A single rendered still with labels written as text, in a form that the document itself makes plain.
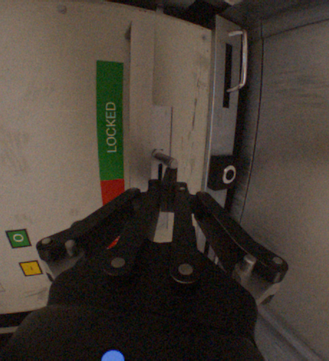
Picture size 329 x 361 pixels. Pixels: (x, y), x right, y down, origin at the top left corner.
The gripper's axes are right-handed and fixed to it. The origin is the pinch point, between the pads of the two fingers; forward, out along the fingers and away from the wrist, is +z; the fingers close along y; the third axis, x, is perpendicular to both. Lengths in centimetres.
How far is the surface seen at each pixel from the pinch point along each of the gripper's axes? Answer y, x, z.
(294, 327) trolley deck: 23.8, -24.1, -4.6
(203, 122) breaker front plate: 4.7, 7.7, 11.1
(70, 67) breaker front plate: -12.7, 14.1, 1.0
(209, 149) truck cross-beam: 6.1, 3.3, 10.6
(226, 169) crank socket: 9.0, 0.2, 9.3
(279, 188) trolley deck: 17.6, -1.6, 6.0
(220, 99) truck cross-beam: 7.4, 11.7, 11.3
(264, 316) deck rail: 20.6, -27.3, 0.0
